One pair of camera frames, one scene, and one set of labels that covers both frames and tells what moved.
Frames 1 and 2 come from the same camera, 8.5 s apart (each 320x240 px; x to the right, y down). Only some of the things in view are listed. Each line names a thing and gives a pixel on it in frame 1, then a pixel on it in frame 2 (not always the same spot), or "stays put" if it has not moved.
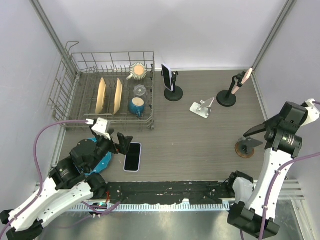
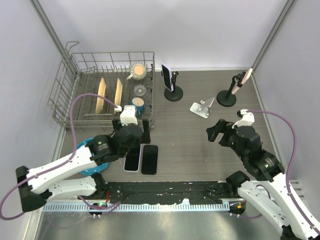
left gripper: x=124 y=145 to x=145 y=139
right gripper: x=268 y=123 to x=220 y=126
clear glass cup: x=140 y=91 stays put
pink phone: x=246 y=76 stays put
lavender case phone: x=132 y=159 stays put
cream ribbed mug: x=138 y=71 stays put
